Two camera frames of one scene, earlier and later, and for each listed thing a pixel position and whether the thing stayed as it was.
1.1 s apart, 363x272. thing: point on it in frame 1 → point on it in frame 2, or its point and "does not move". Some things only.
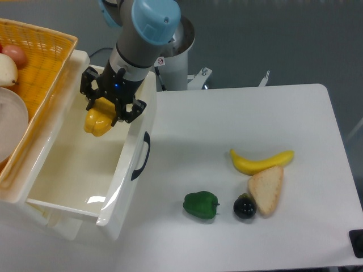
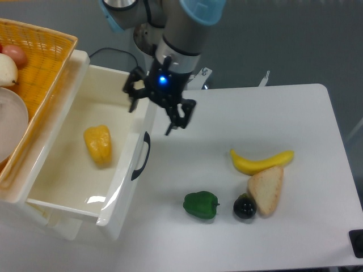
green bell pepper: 202,204 does not move
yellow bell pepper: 98,119 → 98,139
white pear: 8,71 does not move
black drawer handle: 147,139 does not move
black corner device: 356,238 does not move
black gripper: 118,89 → 163,85
